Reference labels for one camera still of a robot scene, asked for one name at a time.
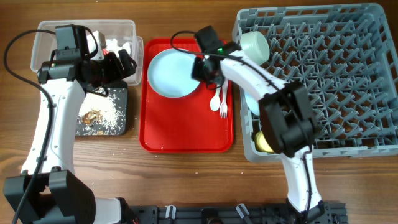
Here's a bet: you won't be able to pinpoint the pink plastic fork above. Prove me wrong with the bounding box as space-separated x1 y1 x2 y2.
220 78 229 119

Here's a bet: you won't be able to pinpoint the light blue plate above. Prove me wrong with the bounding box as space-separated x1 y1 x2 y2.
147 49 200 98

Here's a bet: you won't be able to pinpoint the grey dishwasher rack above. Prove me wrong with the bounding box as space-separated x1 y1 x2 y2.
232 4 397 157

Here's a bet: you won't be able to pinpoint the white plastic spoon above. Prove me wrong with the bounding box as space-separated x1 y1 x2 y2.
210 87 221 111

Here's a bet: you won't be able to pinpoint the brown food scraps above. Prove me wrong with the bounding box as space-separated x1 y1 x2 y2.
81 110 103 126

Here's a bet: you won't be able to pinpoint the light blue bowl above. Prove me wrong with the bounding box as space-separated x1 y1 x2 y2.
244 92 260 116

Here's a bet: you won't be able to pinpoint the red serving tray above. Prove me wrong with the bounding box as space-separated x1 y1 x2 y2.
139 38 234 153

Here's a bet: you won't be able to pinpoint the clear plastic waste bin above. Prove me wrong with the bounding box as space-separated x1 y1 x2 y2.
30 19 144 86

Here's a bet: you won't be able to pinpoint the yellow plastic cup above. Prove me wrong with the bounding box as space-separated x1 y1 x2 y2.
254 131 274 154

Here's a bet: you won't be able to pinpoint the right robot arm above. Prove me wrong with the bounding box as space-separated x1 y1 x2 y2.
191 26 322 223

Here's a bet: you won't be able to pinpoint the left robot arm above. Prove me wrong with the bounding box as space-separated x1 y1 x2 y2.
3 24 139 223

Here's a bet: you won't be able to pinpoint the green bowl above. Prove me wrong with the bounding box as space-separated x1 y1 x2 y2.
240 31 270 65

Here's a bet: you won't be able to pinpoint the black waste tray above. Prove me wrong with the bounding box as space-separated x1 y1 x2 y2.
74 80 129 137

